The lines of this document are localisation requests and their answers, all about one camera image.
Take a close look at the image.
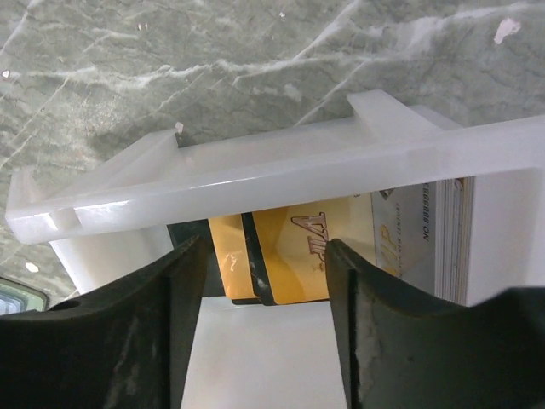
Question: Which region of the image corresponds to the mint green card holder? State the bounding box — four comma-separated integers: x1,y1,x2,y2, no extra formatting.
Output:
0,278,49,315

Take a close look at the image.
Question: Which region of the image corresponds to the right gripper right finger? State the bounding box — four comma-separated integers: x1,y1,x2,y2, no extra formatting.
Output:
325,239,544,408

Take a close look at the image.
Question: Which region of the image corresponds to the silver VIP card stack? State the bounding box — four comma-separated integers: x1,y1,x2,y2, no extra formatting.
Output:
370,176,475,305

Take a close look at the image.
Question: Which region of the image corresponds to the black credit card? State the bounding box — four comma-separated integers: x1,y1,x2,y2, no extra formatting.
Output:
168,213,276,306

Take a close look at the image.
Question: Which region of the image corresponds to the white plastic tray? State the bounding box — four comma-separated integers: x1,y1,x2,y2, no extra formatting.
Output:
6,90,544,408

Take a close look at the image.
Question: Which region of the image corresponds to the gold card in tray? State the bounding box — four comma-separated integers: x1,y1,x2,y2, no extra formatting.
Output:
207,199,376,307

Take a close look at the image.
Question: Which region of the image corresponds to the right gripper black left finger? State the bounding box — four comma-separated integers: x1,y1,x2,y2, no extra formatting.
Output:
1,237,207,408

